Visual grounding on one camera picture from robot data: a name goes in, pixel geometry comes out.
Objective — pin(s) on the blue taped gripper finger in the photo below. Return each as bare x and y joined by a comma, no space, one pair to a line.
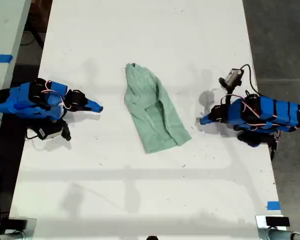
209,121
95,104
208,116
90,109

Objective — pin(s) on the pale green T-shirt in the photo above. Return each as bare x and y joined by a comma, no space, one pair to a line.
155,125

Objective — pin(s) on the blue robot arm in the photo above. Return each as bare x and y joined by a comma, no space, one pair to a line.
22,101
265,112

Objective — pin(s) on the black table clamp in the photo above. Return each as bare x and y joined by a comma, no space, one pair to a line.
275,147

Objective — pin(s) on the long blue tape strip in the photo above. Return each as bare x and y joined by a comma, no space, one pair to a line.
1,58

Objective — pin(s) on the white side table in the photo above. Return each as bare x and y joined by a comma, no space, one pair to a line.
3,30

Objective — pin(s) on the short blue tape strip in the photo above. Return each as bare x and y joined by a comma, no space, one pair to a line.
273,205

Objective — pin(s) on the small black round object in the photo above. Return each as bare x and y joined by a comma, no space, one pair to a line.
152,238

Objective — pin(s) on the grey metal pipe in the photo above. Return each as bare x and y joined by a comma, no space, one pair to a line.
7,236
277,235

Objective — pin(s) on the short black camera stalk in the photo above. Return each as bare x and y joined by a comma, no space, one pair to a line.
66,131
227,92

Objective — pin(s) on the black and white camera box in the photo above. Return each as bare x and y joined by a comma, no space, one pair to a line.
50,131
234,77

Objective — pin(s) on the silver bracket with black box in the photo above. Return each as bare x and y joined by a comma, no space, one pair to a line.
30,225
277,221

